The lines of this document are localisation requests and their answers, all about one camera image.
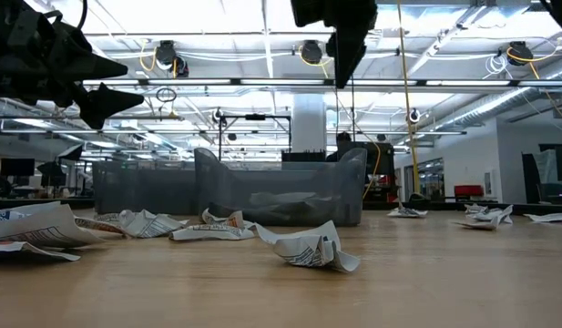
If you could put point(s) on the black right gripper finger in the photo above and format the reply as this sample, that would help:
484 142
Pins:
346 59

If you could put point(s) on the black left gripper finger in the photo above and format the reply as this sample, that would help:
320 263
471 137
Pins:
89 64
105 102

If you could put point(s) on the white square pillar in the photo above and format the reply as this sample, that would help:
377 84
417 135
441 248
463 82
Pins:
309 123

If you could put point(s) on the dark translucent plastic bin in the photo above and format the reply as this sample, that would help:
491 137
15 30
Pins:
144 187
235 191

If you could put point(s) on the black cart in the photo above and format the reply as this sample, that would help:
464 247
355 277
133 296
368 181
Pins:
387 155

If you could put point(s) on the low black box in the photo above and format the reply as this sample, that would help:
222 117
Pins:
303 156

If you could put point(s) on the black monitor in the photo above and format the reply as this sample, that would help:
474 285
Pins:
17 167

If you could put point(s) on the white plastic bin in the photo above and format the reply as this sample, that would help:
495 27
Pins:
280 166

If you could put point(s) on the red box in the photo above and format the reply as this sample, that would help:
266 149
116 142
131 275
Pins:
468 190

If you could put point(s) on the black upright panel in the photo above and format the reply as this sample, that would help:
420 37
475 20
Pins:
531 177

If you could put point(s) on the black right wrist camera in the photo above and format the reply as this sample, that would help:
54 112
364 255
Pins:
310 11

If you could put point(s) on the black aluminium table frame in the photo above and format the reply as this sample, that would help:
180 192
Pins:
71 203

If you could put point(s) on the black camera rig frame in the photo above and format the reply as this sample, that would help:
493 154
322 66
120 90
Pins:
255 117

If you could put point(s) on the black wall screen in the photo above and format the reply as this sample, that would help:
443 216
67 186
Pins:
556 159

